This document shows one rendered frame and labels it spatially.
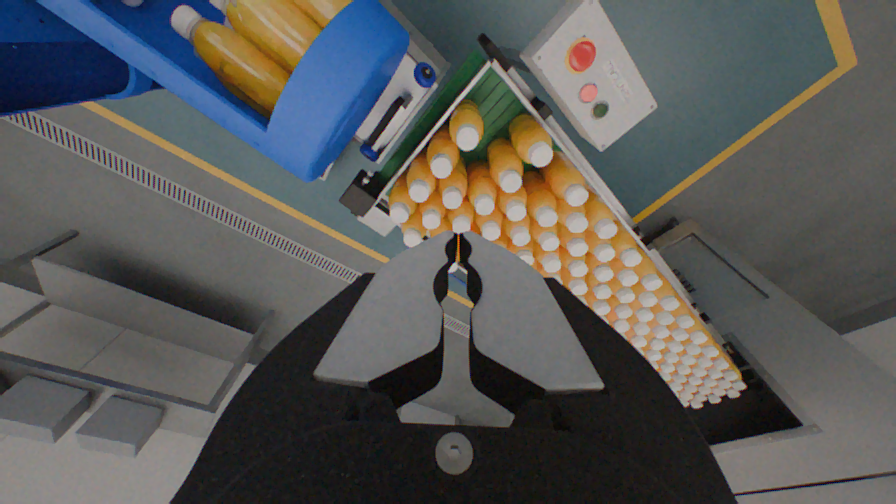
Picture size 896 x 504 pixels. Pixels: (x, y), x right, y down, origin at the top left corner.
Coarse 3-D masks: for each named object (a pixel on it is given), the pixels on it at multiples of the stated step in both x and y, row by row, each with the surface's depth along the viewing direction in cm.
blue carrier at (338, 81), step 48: (48, 0) 27; (96, 0) 37; (144, 0) 41; (192, 0) 44; (144, 48) 28; (192, 48) 44; (336, 48) 30; (384, 48) 32; (192, 96) 32; (288, 96) 30; (336, 96) 31; (288, 144) 34; (336, 144) 43
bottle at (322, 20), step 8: (296, 0) 34; (304, 0) 33; (312, 0) 33; (320, 0) 33; (328, 0) 33; (336, 0) 33; (344, 0) 33; (352, 0) 33; (304, 8) 34; (312, 8) 34; (320, 8) 33; (328, 8) 33; (336, 8) 33; (312, 16) 35; (320, 16) 34; (328, 16) 34; (320, 24) 35
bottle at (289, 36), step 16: (240, 0) 32; (256, 0) 32; (272, 0) 32; (288, 0) 34; (240, 16) 34; (256, 16) 32; (272, 16) 33; (288, 16) 33; (304, 16) 34; (256, 32) 34; (272, 32) 33; (288, 32) 34; (304, 32) 34; (320, 32) 35; (272, 48) 35; (288, 48) 35; (304, 48) 35; (288, 64) 37
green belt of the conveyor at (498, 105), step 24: (456, 72) 58; (456, 96) 59; (480, 96) 59; (504, 96) 59; (432, 120) 62; (504, 120) 62; (408, 144) 66; (480, 144) 65; (552, 144) 65; (384, 168) 72; (528, 168) 69
